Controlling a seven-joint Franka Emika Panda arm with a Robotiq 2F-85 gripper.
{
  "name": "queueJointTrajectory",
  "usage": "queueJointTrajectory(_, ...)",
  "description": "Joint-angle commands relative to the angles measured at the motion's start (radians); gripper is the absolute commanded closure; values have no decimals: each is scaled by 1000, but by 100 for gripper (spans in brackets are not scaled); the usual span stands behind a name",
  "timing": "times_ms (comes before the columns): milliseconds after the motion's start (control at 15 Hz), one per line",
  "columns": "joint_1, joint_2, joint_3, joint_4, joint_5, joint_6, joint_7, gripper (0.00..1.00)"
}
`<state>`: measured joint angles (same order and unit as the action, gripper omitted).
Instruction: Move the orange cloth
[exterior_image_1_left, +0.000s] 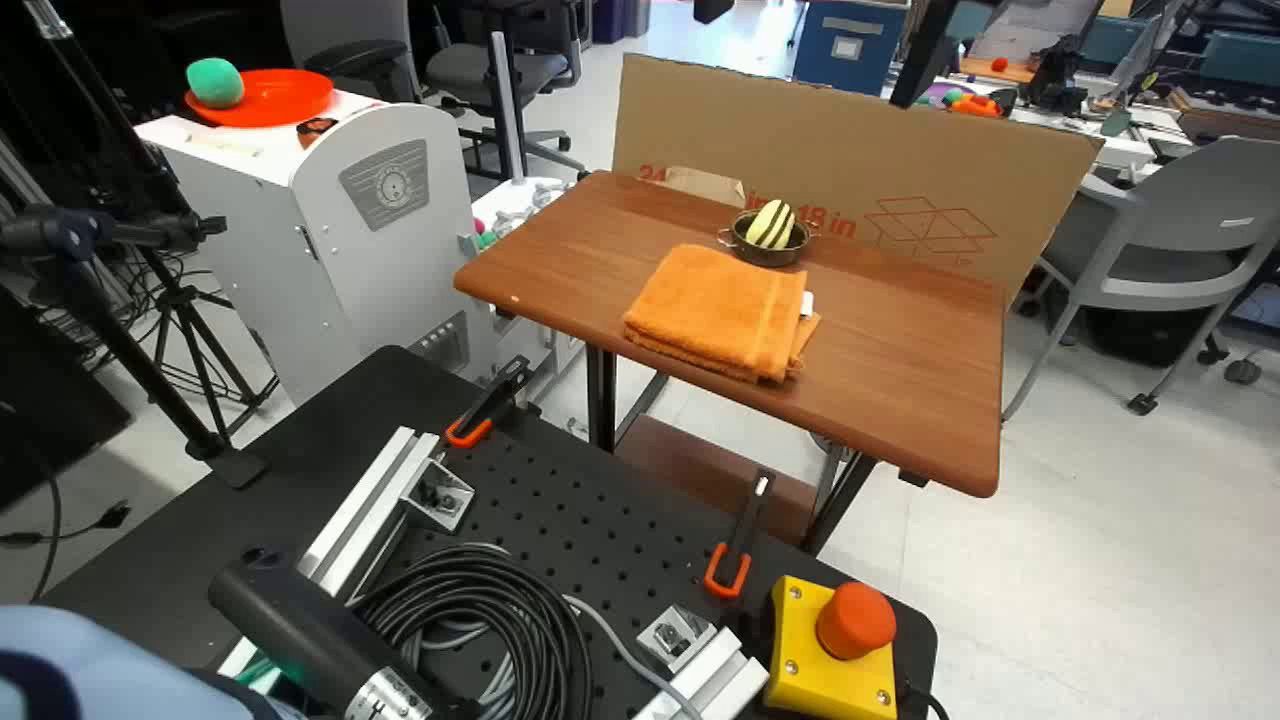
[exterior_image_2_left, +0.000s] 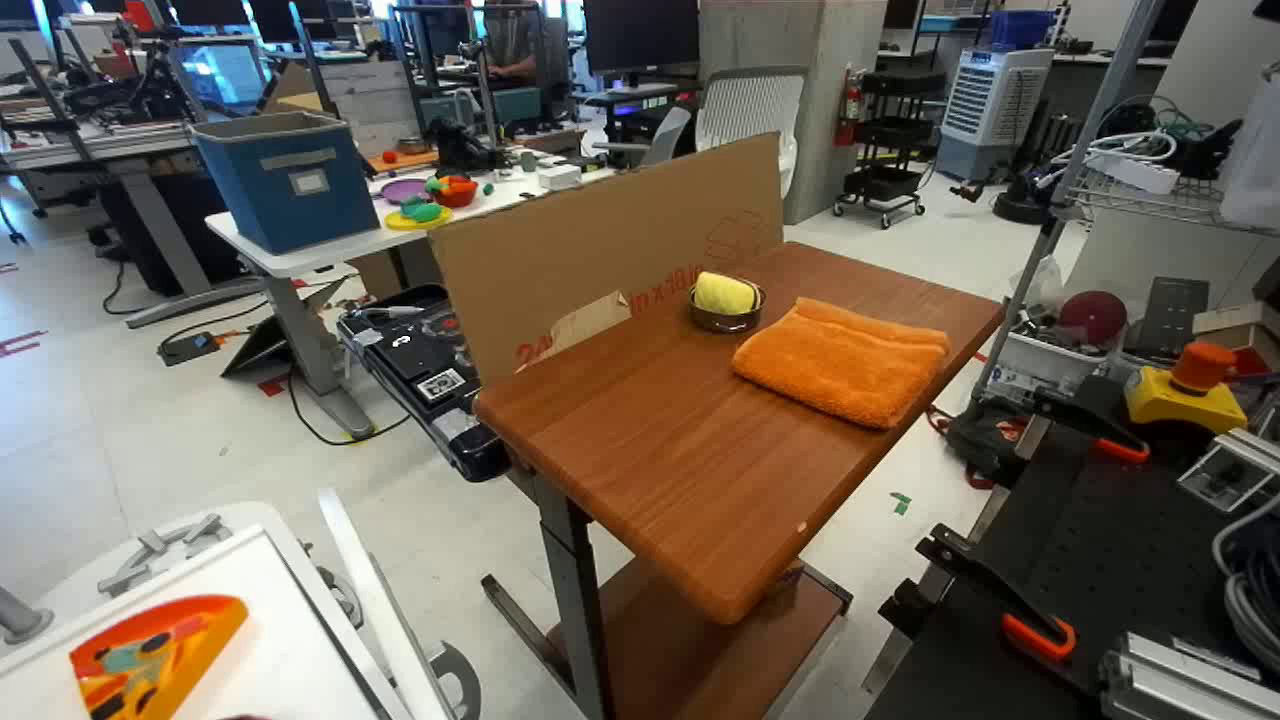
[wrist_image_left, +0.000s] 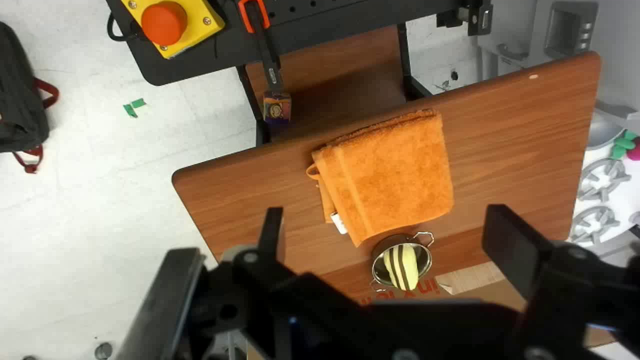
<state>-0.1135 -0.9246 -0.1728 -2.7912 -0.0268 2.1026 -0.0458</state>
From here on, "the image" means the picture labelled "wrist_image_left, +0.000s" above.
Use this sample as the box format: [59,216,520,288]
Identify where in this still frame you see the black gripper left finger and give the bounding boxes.
[254,205,288,268]

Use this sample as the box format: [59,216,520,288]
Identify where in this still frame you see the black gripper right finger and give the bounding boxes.
[480,201,557,303]

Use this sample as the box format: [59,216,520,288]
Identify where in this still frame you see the orange terry cloth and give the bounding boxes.
[305,107,457,249]

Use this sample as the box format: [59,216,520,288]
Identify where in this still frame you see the white side table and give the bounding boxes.
[568,98,640,257]

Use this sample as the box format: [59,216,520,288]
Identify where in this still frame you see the yellow striped plush toy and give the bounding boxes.
[381,241,431,291]

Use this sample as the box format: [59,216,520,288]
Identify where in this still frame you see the wooden lower shelf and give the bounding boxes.
[247,25,411,138]

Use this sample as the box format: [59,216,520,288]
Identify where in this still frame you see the green tape mark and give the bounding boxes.
[122,95,149,119]

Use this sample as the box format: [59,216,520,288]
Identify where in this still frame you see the yellow emergency stop box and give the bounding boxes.
[118,0,228,60]

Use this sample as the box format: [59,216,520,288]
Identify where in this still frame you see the gray metal box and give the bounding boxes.
[545,0,600,61]

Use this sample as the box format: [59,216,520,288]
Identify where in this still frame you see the black perforated breadboard table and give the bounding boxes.
[105,0,497,87]

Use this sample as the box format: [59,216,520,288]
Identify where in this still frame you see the gray plastic bracket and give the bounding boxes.
[576,157,635,201]
[570,203,624,243]

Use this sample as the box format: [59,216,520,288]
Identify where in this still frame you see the orange handled bar clamp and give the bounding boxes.
[237,0,287,91]

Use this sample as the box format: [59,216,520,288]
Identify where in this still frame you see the black bag red straps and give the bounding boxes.
[0,20,63,175]

